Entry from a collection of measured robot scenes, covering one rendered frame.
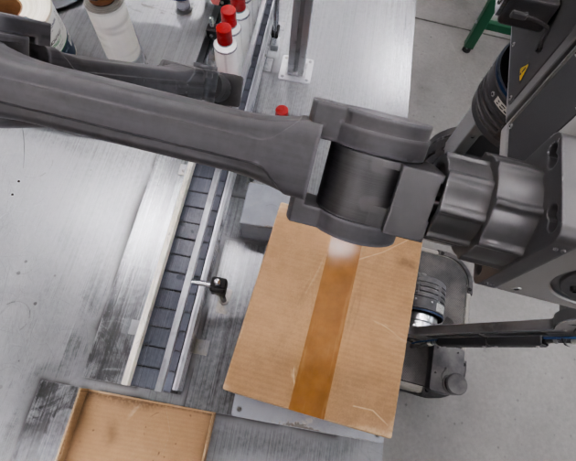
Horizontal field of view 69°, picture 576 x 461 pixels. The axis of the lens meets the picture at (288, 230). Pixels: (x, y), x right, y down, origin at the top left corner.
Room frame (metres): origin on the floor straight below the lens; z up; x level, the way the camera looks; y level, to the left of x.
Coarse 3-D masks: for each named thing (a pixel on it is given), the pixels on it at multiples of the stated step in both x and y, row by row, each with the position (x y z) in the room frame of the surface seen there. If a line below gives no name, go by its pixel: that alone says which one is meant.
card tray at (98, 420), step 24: (72, 408) -0.06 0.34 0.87; (96, 408) -0.06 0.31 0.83; (120, 408) -0.05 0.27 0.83; (144, 408) -0.04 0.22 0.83; (168, 408) -0.04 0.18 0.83; (192, 408) -0.03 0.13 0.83; (72, 432) -0.10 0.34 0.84; (96, 432) -0.10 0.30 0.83; (120, 432) -0.09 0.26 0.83; (144, 432) -0.08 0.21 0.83; (168, 432) -0.08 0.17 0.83; (192, 432) -0.07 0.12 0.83; (72, 456) -0.14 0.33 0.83; (96, 456) -0.14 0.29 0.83; (120, 456) -0.13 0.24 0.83; (144, 456) -0.12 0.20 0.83; (168, 456) -0.12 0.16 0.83; (192, 456) -0.11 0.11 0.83
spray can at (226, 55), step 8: (224, 24) 0.71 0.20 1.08; (216, 32) 0.69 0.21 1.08; (224, 32) 0.69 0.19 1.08; (216, 40) 0.70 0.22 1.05; (224, 40) 0.68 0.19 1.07; (232, 40) 0.70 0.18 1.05; (216, 48) 0.68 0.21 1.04; (224, 48) 0.68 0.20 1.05; (232, 48) 0.69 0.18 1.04; (216, 56) 0.68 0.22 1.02; (224, 56) 0.67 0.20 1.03; (232, 56) 0.68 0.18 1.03; (216, 64) 0.69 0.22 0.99; (224, 64) 0.67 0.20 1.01; (232, 64) 0.68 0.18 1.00; (224, 72) 0.67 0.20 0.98; (232, 72) 0.68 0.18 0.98
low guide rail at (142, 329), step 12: (192, 168) 0.45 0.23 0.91; (180, 192) 0.39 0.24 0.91; (180, 204) 0.36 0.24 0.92; (168, 228) 0.31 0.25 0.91; (168, 240) 0.28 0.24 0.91; (168, 252) 0.26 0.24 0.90; (156, 276) 0.20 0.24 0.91; (156, 288) 0.18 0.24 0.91; (144, 312) 0.13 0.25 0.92; (144, 324) 0.10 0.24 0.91; (132, 348) 0.06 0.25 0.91; (132, 360) 0.04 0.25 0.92; (132, 372) 0.02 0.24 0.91
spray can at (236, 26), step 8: (224, 8) 0.75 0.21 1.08; (232, 8) 0.76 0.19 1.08; (224, 16) 0.74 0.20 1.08; (232, 16) 0.74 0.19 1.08; (232, 24) 0.74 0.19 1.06; (232, 32) 0.73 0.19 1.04; (240, 32) 0.75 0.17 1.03; (240, 40) 0.75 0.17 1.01; (240, 48) 0.74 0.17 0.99; (240, 56) 0.74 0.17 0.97; (240, 64) 0.74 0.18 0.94; (240, 72) 0.74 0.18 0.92
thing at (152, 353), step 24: (264, 24) 0.95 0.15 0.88; (192, 192) 0.41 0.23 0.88; (216, 192) 0.42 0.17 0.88; (192, 216) 0.35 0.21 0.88; (216, 216) 0.36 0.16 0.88; (192, 240) 0.30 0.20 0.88; (168, 264) 0.24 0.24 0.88; (168, 288) 0.19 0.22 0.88; (192, 288) 0.20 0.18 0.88; (168, 312) 0.14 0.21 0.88; (144, 336) 0.09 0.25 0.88; (168, 336) 0.09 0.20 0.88; (144, 360) 0.04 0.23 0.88; (144, 384) 0.00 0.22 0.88; (168, 384) 0.01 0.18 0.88
